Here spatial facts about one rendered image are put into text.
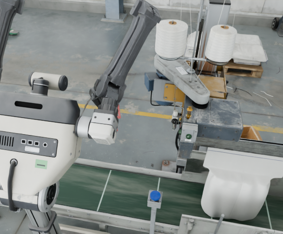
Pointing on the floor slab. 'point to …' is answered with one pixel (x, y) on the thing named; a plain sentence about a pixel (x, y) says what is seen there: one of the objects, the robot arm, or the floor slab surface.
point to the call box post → (153, 220)
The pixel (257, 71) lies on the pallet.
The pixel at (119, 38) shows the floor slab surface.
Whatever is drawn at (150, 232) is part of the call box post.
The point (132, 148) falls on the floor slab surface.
